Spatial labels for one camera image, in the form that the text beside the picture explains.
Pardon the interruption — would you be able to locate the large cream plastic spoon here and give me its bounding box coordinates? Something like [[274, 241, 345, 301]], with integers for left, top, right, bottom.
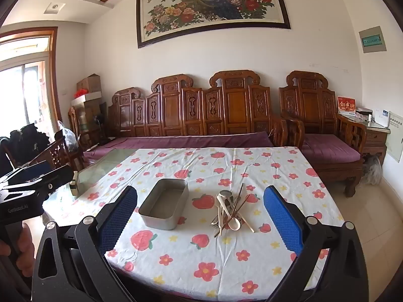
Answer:
[[220, 194, 251, 229]]

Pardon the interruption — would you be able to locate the square ceiling light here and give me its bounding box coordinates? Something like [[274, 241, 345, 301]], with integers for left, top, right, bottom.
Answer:
[[44, 2, 66, 15]]

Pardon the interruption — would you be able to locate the grey plastic bag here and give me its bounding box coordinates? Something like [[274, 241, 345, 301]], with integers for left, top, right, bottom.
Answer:
[[362, 156, 383, 186]]

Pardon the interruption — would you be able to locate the thin dark chopstick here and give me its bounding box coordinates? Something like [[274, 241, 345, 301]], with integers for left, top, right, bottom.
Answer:
[[215, 182, 244, 238]]

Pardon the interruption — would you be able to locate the framed peacock painting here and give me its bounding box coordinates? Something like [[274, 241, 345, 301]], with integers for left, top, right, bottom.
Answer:
[[136, 0, 292, 49]]

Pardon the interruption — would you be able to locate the person's left hand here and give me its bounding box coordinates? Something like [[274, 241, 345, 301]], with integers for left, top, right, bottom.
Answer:
[[0, 223, 33, 279]]

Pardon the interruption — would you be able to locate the carved wooden sofa bench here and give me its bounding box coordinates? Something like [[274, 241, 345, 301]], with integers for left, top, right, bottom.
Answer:
[[107, 70, 288, 148]]

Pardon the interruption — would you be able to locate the dark wooden chair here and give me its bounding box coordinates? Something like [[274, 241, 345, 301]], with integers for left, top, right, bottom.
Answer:
[[68, 105, 104, 152]]

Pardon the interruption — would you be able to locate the grey wall panel box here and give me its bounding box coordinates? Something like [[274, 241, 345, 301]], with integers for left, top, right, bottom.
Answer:
[[359, 27, 387, 54]]

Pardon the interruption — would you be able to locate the purple armchair cushion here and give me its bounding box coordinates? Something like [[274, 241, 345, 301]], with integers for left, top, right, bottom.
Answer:
[[304, 134, 361, 164]]

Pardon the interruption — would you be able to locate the wooden framed balcony door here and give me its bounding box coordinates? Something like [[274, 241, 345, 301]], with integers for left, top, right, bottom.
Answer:
[[0, 27, 62, 145]]

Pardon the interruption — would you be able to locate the floral strawberry tablecloth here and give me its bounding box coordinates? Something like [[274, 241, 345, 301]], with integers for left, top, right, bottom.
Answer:
[[42, 146, 345, 302]]

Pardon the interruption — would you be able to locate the white wall poster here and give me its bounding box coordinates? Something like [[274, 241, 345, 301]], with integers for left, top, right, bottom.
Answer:
[[386, 111, 403, 164]]

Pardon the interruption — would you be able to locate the metal fork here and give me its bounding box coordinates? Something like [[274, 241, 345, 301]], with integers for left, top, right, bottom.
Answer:
[[210, 206, 227, 229]]

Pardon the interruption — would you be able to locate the flat white box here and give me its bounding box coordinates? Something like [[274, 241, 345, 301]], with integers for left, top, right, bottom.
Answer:
[[71, 91, 103, 106]]

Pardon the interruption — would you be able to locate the wooden side table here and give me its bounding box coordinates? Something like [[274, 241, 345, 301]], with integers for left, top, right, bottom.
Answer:
[[342, 113, 391, 166]]

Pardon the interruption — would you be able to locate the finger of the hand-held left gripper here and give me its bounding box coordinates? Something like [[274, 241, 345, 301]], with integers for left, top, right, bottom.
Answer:
[[6, 160, 53, 183], [30, 165, 74, 193]]

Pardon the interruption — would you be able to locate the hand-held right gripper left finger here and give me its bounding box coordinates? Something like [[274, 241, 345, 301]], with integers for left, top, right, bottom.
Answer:
[[31, 185, 139, 302]]

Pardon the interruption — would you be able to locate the carved wooden chair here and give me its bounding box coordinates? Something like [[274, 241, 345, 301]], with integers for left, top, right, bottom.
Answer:
[[28, 129, 83, 178]]

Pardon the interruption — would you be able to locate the brown cardboard box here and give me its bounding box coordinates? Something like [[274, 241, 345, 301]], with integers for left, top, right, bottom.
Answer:
[[76, 74, 102, 95]]

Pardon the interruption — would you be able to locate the black bag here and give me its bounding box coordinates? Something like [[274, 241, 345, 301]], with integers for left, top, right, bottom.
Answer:
[[8, 124, 49, 164]]

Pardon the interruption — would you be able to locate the rectangular metal tin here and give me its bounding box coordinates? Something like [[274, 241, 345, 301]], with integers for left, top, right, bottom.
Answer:
[[138, 178, 189, 231]]

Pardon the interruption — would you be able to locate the round metal spoon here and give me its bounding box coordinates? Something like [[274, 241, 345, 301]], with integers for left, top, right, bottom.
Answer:
[[219, 190, 234, 224]]

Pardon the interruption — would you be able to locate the red printed box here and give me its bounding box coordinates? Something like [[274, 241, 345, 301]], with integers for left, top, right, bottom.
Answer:
[[338, 96, 356, 114]]

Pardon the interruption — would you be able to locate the carved wooden armchair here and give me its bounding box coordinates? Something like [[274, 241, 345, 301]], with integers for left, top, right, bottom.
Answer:
[[279, 71, 369, 199]]

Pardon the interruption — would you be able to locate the black standing fan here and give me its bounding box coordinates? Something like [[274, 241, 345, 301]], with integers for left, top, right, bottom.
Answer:
[[91, 115, 107, 142]]

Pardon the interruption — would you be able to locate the white desk device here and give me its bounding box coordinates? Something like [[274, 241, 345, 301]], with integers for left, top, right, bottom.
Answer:
[[372, 108, 391, 128]]

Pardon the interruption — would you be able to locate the clear plastic bag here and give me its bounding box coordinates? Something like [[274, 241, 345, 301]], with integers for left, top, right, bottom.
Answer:
[[58, 121, 78, 152]]

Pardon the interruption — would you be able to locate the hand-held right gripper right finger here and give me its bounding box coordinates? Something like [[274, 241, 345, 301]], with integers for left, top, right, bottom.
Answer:
[[263, 185, 370, 302]]

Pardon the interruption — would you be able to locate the stack of cardboard boxes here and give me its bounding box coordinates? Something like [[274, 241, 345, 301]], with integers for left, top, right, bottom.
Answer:
[[76, 101, 105, 139]]

